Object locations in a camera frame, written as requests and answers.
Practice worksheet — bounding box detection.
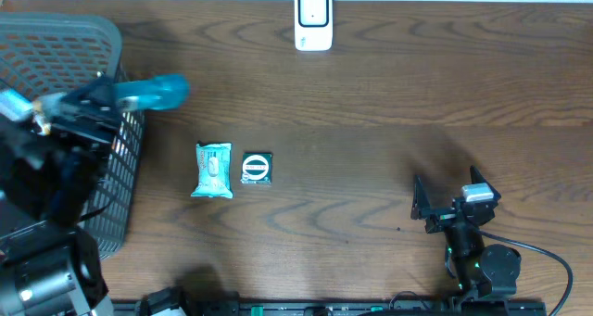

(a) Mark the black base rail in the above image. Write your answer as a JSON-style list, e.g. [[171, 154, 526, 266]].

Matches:
[[113, 287, 547, 316]]

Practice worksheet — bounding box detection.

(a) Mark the white barcode scanner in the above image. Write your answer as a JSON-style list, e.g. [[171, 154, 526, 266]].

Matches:
[[294, 0, 334, 52]]

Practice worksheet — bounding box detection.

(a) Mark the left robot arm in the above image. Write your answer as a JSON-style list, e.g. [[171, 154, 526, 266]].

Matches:
[[1, 73, 121, 315]]

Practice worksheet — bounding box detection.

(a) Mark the teal wet wipes pack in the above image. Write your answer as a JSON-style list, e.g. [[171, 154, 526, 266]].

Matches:
[[191, 143, 233, 199]]

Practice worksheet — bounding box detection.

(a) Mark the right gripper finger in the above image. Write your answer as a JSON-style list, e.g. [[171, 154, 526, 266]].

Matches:
[[470, 165, 501, 200], [410, 175, 431, 220]]

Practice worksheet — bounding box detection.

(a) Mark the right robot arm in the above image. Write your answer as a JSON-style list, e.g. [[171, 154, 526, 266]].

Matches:
[[410, 166, 522, 299]]

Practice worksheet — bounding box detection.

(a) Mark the right black cable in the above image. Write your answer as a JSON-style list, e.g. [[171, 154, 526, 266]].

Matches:
[[479, 230, 574, 316]]

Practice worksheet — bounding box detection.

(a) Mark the teal mouthwash bottle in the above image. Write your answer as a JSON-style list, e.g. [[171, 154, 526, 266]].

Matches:
[[113, 74, 190, 112]]

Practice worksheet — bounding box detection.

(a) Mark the small green box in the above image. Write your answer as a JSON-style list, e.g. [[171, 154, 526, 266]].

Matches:
[[240, 153, 272, 185]]

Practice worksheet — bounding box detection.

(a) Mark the grey plastic basket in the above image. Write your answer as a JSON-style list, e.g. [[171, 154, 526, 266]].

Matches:
[[1, 13, 145, 259]]

